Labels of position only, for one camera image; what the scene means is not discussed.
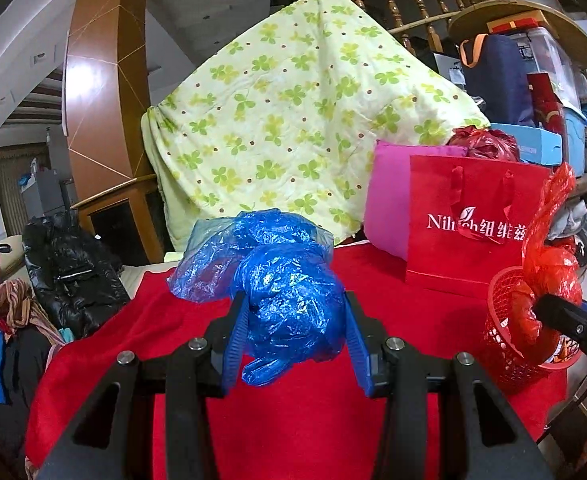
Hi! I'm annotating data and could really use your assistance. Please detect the green clover quilt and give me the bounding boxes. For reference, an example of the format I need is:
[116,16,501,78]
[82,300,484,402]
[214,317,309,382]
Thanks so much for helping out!
[141,0,487,250]

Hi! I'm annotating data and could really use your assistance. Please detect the clear plastic storage box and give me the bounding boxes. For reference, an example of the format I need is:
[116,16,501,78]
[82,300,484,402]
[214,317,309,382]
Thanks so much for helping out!
[510,27,580,112]

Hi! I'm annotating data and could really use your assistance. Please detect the black puffer jacket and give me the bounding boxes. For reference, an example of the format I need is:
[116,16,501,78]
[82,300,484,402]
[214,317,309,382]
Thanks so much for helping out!
[22,210,130,339]

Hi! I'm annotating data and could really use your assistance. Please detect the red fleece blanket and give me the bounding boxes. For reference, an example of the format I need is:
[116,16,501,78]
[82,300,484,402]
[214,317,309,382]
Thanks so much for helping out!
[23,242,570,480]

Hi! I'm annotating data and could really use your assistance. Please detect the dark red plastic bag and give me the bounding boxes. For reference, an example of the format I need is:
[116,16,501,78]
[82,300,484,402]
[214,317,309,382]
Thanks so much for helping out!
[447,126,520,162]

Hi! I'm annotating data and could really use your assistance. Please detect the red plastic mesh basket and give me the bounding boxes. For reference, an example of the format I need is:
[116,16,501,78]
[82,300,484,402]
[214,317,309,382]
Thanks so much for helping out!
[481,266,581,392]

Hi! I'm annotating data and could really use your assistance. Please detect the red paper gift bag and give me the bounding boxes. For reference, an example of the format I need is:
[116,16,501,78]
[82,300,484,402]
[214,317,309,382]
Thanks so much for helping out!
[406,155,551,299]

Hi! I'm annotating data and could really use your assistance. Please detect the striped brown scarf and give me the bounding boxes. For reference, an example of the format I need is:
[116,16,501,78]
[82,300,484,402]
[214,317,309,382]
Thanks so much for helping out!
[0,278,66,347]

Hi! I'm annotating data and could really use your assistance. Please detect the blue plastic bag ball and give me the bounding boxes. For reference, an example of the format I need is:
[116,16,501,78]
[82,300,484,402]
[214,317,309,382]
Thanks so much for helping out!
[168,208,345,387]

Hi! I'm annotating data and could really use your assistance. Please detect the navy blue tote bag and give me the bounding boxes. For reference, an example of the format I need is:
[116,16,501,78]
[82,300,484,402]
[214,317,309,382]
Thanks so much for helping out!
[459,34,534,127]

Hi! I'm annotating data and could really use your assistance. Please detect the wooden cabinet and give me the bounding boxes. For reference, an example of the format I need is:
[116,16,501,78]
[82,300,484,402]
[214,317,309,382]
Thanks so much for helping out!
[72,174,171,266]

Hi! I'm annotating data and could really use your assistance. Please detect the woven bamboo tray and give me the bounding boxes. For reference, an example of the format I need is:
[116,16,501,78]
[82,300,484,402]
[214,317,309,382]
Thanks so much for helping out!
[449,0,587,70]

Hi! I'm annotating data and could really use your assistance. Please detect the light blue shoe box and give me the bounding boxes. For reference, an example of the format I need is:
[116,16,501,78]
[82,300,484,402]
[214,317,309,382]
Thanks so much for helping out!
[491,122,563,167]

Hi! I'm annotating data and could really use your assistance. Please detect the red liquor box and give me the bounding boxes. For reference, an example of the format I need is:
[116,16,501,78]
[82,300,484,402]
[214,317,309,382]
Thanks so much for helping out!
[527,73,566,136]

